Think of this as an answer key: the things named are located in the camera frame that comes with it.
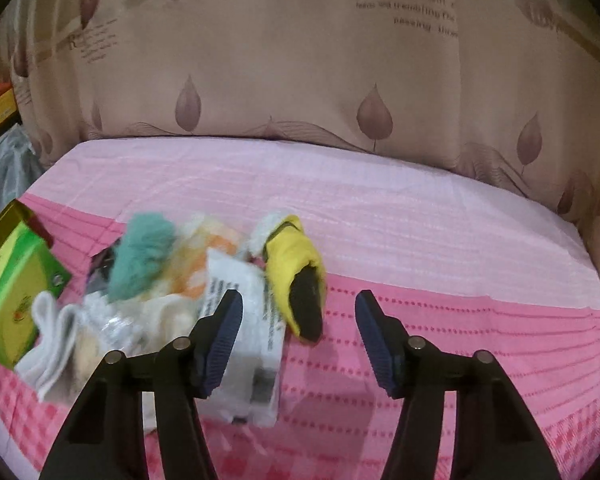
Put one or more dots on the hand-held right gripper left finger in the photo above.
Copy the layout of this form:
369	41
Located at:
222	340

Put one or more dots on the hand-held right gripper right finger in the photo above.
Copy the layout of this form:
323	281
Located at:
377	345

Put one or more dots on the white plastic package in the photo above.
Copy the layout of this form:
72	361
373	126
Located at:
250	310

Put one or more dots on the orange checked towel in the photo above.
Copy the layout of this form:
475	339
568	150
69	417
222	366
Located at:
200	260

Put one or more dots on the yellow and black glove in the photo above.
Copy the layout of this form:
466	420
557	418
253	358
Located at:
285	255

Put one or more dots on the teal fluffy cloth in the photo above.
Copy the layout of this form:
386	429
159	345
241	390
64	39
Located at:
140	255

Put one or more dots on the white socks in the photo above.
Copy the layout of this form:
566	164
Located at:
50	330

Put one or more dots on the pink checked blanket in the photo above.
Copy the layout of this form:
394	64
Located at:
430	240

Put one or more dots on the green tissue pack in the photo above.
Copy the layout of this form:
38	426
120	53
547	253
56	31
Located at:
20	285

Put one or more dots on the grey plastic bag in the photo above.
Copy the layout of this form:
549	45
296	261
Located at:
5	175

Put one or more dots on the beige leaf print curtain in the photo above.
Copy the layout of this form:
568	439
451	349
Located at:
280	60

